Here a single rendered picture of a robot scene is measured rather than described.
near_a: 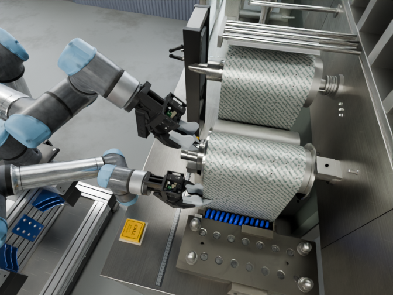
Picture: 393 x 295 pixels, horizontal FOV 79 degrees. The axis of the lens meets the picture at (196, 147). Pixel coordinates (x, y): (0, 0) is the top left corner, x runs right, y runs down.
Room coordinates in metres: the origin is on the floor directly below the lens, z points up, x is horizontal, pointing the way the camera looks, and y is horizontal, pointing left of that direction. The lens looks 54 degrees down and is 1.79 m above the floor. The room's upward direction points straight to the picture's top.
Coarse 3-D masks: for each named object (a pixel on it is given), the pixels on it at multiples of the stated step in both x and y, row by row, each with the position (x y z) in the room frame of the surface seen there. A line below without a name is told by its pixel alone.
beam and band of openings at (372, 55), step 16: (352, 0) 0.77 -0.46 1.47; (368, 0) 0.76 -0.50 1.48; (384, 0) 0.61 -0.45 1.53; (352, 16) 0.70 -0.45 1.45; (368, 16) 0.62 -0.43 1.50; (384, 16) 0.61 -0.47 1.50; (368, 32) 0.61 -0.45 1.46; (384, 32) 0.50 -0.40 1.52; (368, 48) 0.54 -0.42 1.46; (384, 48) 0.47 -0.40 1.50; (368, 64) 0.47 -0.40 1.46; (384, 64) 0.46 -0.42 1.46; (368, 80) 0.43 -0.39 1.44; (384, 80) 0.42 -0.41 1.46; (384, 96) 0.37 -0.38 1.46; (384, 112) 0.32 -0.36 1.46; (384, 128) 0.29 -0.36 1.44
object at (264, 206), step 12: (204, 192) 0.30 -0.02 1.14; (216, 192) 0.30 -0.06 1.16; (228, 192) 0.29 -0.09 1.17; (240, 192) 0.28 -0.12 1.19; (252, 192) 0.28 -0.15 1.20; (216, 204) 0.30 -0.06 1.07; (228, 204) 0.29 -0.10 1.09; (240, 204) 0.28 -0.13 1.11; (252, 204) 0.27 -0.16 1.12; (264, 204) 0.27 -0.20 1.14; (276, 204) 0.26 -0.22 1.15; (252, 216) 0.27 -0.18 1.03; (264, 216) 0.26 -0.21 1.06; (276, 216) 0.26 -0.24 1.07
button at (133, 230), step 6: (126, 222) 0.29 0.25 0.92; (132, 222) 0.29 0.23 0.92; (138, 222) 0.29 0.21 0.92; (144, 222) 0.29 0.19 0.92; (126, 228) 0.26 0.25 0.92; (132, 228) 0.26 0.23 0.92; (138, 228) 0.26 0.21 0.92; (126, 234) 0.24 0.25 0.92; (132, 234) 0.24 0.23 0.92; (138, 234) 0.24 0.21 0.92; (132, 240) 0.22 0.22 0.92; (138, 240) 0.22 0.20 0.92
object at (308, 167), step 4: (308, 152) 0.33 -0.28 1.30; (308, 156) 0.32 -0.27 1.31; (308, 160) 0.31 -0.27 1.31; (308, 164) 0.30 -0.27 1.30; (308, 168) 0.29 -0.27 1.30; (308, 172) 0.28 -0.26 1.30; (304, 176) 0.27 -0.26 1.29; (308, 176) 0.27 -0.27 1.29; (304, 180) 0.27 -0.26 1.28; (308, 180) 0.27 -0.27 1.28; (304, 184) 0.26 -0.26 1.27; (300, 188) 0.26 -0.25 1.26; (304, 188) 0.26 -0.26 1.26; (300, 192) 0.26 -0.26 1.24
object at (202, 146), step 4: (204, 140) 0.39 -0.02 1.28; (200, 144) 0.37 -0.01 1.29; (204, 144) 0.37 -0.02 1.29; (200, 148) 0.36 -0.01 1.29; (204, 148) 0.36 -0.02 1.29; (200, 152) 0.35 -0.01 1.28; (200, 156) 0.34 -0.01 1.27; (196, 160) 0.34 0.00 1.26; (200, 160) 0.34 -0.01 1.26; (196, 164) 0.34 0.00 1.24; (200, 164) 0.33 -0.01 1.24
